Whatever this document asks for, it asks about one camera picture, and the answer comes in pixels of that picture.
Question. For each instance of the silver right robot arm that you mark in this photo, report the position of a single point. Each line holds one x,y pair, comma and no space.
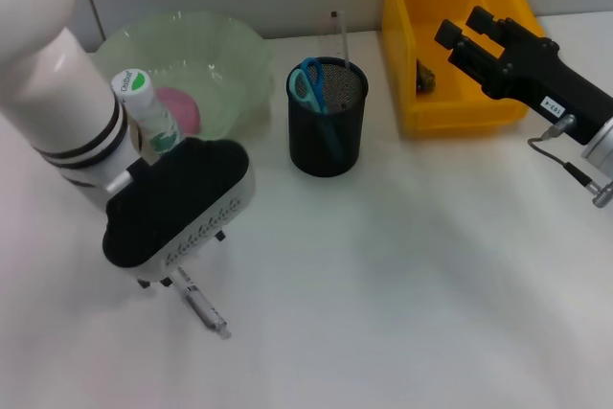
601,148

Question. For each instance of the translucent green fruit bowl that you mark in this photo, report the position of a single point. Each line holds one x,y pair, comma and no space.
215,59

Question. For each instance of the clear water bottle green label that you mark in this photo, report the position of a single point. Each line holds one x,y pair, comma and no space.
143,102

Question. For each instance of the grey white pen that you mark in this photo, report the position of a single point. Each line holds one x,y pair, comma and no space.
201,306

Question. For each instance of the blue plastic scissors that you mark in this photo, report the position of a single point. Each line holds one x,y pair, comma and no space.
316,93

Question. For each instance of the clear plastic ruler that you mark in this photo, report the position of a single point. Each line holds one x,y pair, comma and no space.
333,35

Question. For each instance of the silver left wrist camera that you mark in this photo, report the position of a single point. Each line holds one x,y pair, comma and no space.
182,188

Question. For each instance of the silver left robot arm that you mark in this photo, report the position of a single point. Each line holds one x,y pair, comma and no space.
57,93

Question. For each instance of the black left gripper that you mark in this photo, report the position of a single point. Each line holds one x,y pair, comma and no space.
153,282

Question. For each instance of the black mesh cup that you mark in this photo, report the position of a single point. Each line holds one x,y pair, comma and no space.
311,150

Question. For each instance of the pink peach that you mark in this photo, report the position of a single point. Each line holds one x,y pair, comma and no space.
184,109

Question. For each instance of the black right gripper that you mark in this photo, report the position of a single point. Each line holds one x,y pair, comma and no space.
536,74

